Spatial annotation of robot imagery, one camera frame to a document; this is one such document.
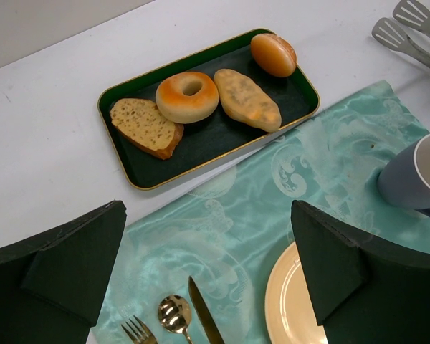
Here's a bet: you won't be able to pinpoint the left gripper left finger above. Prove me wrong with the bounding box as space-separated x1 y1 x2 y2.
0 201 126 343

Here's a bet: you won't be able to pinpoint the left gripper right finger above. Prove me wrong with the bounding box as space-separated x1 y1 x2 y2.
291 201 430 343

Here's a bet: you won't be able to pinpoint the round bun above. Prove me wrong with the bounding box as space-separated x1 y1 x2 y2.
250 33 297 77

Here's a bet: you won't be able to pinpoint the metal tongs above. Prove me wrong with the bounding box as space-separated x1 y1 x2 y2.
371 1 430 69

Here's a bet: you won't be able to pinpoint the bread slice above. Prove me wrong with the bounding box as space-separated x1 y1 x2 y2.
110 98 184 160

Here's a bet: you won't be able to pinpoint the oblong bread roll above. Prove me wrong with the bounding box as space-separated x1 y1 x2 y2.
214 68 282 133

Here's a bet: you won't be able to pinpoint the yellow plate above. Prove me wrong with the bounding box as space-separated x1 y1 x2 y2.
264 243 328 344

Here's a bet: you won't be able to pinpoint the purple mug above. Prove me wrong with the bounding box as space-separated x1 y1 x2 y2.
377 134 430 217

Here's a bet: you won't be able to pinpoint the teal patterned placemat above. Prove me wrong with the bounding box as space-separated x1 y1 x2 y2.
93 81 430 343

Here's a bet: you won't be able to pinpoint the bagel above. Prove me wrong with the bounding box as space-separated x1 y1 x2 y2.
156 72 219 124

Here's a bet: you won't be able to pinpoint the dark green serving tray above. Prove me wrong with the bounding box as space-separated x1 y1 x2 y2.
97 28 320 190

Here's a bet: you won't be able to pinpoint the gold fork green handle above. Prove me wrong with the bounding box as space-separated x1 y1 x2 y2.
121 315 158 344

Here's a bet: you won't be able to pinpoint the gold spoon green handle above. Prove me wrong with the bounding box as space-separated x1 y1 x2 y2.
158 295 194 344

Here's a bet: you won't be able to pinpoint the gold knife green handle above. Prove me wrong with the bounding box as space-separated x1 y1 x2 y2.
188 276 225 344

